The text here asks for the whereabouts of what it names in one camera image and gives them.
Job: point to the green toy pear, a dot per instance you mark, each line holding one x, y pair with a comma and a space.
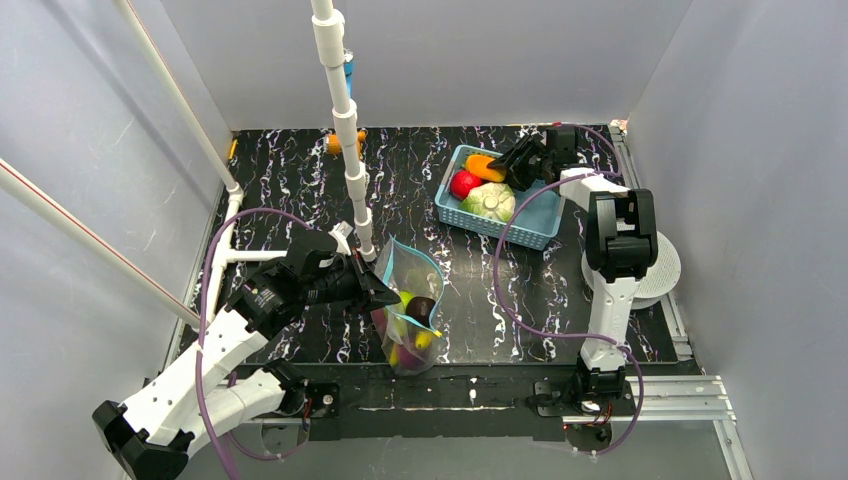
401, 307

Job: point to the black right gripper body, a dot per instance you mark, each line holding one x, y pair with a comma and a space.
530, 163

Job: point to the dark brown toy plum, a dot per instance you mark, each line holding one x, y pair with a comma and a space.
420, 309

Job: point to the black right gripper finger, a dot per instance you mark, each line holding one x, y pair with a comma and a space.
521, 158
523, 173

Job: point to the clear zip top bag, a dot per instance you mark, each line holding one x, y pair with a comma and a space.
409, 338

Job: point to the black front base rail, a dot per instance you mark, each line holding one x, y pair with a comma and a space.
446, 401

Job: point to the green white toy cabbage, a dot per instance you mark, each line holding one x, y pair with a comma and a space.
492, 201

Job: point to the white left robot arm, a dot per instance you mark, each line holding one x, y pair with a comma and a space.
154, 433

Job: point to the yellow toy banana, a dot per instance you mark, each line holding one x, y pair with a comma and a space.
422, 340

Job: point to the orange toy mango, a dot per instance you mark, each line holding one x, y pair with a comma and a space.
480, 166

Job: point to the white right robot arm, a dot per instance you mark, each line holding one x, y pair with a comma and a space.
620, 246

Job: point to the red toy apple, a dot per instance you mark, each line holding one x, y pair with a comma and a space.
462, 183

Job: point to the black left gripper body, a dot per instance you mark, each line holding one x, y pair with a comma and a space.
354, 285

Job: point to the blue clip on pipe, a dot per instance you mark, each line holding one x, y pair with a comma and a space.
348, 69

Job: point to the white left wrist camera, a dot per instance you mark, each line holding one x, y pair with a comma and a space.
340, 233

